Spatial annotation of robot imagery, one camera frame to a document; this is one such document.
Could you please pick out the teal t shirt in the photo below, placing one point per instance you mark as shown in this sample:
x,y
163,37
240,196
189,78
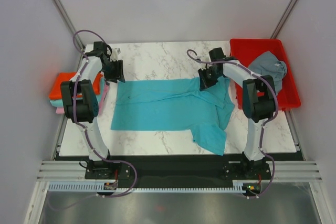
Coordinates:
x,y
176,105
58,103

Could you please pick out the folded red t shirt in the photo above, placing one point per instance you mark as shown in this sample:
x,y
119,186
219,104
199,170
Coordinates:
x,y
55,93

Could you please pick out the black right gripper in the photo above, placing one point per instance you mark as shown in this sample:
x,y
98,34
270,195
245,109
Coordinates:
x,y
204,83

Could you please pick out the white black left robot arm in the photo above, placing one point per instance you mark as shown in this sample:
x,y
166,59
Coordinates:
x,y
80,101

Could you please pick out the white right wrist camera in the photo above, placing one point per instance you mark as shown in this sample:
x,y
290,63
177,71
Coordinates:
x,y
202,66

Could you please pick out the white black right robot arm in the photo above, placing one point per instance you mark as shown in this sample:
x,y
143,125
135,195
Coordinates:
x,y
259,102

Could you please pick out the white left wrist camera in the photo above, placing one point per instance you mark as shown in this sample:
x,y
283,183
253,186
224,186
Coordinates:
x,y
114,56

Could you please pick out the grey slotted cable duct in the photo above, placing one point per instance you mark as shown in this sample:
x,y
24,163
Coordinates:
x,y
113,187

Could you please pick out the red plastic bin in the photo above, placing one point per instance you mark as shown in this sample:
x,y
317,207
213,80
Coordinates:
x,y
247,50

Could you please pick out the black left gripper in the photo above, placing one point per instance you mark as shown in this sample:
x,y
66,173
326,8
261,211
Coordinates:
x,y
118,75

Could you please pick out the aluminium frame rail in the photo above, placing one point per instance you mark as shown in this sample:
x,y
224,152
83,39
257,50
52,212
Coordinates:
x,y
282,171

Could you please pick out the folded teal t shirt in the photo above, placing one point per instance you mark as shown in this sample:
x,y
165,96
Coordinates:
x,y
58,103

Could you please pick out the folded pink t shirt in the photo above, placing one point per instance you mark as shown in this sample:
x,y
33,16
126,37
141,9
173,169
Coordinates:
x,y
105,92

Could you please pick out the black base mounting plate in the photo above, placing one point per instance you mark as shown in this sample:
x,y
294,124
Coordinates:
x,y
123,170

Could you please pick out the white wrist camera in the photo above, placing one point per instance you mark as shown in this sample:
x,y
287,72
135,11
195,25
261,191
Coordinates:
x,y
202,66
114,56

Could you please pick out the grey t shirt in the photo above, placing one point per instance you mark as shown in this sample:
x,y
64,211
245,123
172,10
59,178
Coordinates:
x,y
268,64

